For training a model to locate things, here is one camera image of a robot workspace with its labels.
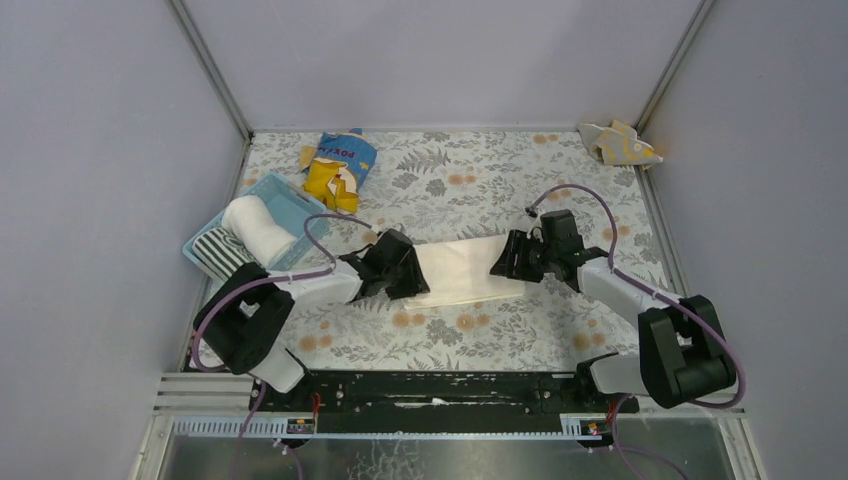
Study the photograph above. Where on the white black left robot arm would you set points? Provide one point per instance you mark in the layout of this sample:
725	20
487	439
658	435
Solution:
244	319

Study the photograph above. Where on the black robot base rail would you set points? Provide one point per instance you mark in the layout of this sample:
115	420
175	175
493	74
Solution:
439	399

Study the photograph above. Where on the blue yellow printed towel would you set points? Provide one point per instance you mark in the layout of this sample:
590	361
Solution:
336	168

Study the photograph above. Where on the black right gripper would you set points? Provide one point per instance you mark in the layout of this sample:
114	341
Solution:
520	254

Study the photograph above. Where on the floral patterned table mat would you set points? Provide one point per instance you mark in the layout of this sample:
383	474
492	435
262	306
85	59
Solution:
439	187

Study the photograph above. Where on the light blue plastic basket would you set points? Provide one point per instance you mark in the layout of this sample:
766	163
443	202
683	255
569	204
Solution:
289	206

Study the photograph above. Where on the cream terry towel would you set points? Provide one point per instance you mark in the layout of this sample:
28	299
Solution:
458	272

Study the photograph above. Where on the white slotted cable duct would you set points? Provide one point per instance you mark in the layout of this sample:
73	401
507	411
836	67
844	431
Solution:
557	427

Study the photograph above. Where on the grey yellow patterned towel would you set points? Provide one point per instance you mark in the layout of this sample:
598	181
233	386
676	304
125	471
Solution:
617	144

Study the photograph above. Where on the black white striped rolled towel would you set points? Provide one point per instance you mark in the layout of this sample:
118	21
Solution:
221	253

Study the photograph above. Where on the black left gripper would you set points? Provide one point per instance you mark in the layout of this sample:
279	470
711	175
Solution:
395	266

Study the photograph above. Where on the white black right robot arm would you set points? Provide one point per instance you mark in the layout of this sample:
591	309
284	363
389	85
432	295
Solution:
681	357

